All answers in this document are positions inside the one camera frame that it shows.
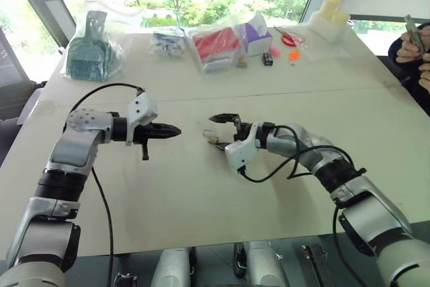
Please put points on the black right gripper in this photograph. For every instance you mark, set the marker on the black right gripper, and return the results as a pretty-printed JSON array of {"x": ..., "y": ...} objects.
[{"x": 242, "y": 130}]

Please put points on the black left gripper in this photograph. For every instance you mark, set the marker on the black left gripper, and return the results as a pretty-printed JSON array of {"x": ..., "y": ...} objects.
[{"x": 144, "y": 132}]

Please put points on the brass padlock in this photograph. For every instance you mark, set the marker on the brass padlock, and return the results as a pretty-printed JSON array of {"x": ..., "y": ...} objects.
[{"x": 212, "y": 140}]

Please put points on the mobile phone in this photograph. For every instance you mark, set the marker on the mobile phone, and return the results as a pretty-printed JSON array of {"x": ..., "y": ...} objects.
[{"x": 415, "y": 33}]

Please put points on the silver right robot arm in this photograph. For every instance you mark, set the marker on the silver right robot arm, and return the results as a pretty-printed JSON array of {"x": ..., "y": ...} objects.
[{"x": 369, "y": 213}]

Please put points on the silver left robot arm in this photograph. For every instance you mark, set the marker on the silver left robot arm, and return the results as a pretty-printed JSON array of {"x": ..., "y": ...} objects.
[{"x": 77, "y": 146}]

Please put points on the person's right hand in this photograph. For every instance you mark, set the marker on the person's right hand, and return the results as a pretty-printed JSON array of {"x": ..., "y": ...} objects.
[{"x": 408, "y": 50}]

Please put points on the person's left hand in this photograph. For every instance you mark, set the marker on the person's left hand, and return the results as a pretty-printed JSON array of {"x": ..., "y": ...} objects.
[{"x": 426, "y": 75}]

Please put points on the small brown box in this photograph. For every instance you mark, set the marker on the small brown box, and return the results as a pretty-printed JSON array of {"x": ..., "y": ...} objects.
[{"x": 242, "y": 62}]

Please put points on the small black box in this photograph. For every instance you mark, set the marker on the small black box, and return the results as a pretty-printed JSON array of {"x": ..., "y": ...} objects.
[{"x": 267, "y": 59}]

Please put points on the red item in clear bag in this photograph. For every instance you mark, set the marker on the red item in clear bag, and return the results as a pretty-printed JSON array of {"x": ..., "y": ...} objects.
[{"x": 215, "y": 45}]

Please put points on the blue white bagged packet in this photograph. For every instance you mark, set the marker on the blue white bagged packet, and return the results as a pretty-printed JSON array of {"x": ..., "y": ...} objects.
[{"x": 168, "y": 41}]

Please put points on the clear plastic bag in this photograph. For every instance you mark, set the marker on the clear plastic bag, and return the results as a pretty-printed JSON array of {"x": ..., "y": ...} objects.
[{"x": 117, "y": 48}]

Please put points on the pink small item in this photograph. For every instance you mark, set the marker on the pink small item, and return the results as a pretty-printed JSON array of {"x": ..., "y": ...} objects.
[{"x": 275, "y": 52}]

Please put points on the purple white box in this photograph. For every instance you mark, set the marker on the purple white box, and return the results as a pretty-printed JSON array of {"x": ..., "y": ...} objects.
[{"x": 255, "y": 36}]

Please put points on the orange round tag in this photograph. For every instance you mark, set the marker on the orange round tag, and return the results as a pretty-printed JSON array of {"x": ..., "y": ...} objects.
[{"x": 294, "y": 55}]

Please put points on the green plastic dustpan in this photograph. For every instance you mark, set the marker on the green plastic dustpan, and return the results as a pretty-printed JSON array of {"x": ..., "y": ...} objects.
[{"x": 89, "y": 55}]

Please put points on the silver rounded robot leg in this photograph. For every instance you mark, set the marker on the silver rounded robot leg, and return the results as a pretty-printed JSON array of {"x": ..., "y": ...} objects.
[
  {"x": 263, "y": 265},
  {"x": 174, "y": 268}
]

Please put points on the metal latch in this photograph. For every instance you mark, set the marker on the metal latch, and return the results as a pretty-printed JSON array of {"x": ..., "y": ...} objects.
[
  {"x": 126, "y": 281},
  {"x": 314, "y": 252}
]

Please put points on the white holder with yellow cups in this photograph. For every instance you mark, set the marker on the white holder with yellow cups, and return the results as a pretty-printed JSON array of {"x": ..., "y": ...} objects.
[{"x": 331, "y": 18}]

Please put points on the person's dark clothed body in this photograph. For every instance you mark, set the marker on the person's dark clothed body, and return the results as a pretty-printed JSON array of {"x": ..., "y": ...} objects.
[{"x": 415, "y": 99}]

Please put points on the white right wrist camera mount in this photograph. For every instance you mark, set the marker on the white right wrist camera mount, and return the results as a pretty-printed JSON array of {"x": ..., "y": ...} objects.
[{"x": 240, "y": 152}]

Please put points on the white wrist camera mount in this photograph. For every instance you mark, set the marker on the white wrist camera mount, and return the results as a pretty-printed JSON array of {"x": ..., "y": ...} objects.
[
  {"x": 240, "y": 152},
  {"x": 141, "y": 109}
]

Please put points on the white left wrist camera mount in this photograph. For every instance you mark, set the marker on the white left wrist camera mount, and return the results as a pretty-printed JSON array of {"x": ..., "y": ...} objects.
[{"x": 141, "y": 109}]

